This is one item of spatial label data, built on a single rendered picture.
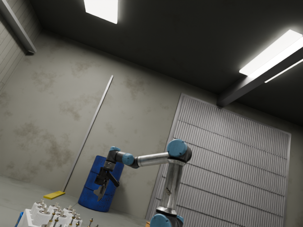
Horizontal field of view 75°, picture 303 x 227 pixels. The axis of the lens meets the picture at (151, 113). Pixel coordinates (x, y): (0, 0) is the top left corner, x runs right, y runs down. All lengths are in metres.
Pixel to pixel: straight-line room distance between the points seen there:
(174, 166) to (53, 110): 3.90
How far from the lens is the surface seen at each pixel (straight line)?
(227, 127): 5.26
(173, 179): 1.17
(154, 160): 1.39
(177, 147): 1.17
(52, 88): 4.98
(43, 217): 1.67
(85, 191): 3.79
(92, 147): 4.45
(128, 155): 1.35
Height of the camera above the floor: 0.64
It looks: 19 degrees up
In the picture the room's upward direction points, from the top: 18 degrees clockwise
